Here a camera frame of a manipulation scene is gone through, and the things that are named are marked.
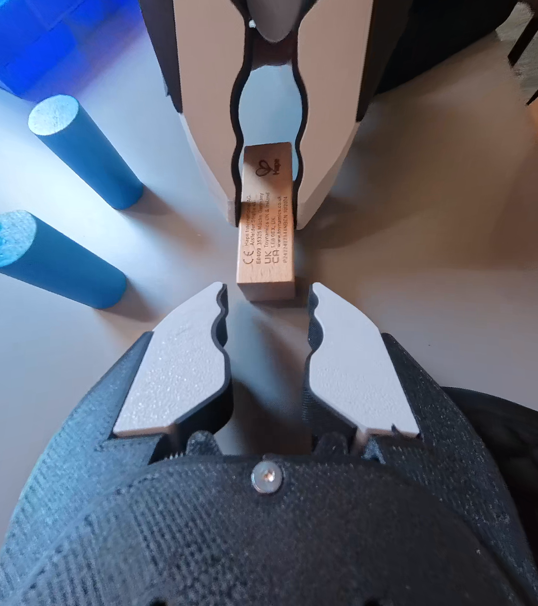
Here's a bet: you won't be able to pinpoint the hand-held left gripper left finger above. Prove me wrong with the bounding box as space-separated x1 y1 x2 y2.
112 282 235 457

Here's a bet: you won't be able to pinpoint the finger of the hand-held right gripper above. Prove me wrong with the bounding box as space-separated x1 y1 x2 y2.
292 0 375 231
173 0 256 224

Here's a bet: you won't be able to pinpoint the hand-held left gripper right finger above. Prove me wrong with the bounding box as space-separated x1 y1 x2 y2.
303 282 421 453

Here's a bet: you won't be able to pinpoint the blue wooden cylinder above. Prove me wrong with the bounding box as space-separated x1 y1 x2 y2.
27 94 145 210
0 210 128 311

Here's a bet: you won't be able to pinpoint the blue plastic bin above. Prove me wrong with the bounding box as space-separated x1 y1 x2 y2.
0 0 144 102

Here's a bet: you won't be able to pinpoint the natural wooden arch block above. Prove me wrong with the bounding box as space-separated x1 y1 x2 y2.
237 141 296 303

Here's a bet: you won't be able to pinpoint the black padded armrest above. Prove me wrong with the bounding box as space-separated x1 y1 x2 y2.
375 0 511 95
439 386 538 606

